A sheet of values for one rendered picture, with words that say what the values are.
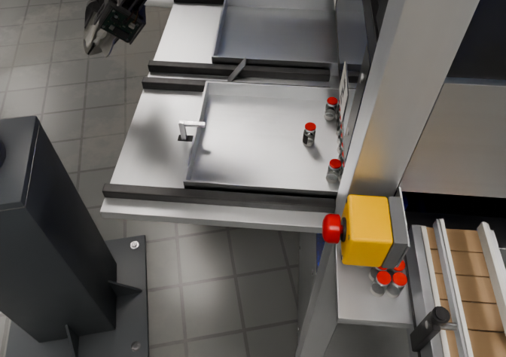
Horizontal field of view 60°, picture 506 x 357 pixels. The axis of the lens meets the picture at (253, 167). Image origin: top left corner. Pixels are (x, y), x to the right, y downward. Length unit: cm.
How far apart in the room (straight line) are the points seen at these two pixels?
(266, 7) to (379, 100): 74
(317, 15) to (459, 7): 76
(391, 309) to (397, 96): 34
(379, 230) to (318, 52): 58
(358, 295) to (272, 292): 96
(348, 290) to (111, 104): 181
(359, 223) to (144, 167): 42
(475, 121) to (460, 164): 8
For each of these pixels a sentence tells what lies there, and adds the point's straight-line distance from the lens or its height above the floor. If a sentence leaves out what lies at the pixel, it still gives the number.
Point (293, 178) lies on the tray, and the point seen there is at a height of 88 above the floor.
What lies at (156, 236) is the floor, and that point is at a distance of 178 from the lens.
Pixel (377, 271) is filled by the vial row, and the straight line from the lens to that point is 69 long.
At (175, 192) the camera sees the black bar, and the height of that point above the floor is 90.
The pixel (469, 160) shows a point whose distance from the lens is 61.
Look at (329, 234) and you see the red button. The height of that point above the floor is 101.
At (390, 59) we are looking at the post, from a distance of 47.
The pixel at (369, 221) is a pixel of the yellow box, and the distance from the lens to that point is 59.
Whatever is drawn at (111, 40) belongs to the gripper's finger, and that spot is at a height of 102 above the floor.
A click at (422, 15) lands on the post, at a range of 45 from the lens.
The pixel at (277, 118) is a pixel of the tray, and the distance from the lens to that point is 89.
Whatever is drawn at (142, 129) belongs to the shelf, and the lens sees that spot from 90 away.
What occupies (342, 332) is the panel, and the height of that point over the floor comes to 42.
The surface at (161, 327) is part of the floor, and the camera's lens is 163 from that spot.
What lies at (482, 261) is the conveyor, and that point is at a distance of 73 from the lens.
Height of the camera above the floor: 151
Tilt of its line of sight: 52 degrees down
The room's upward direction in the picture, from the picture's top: straight up
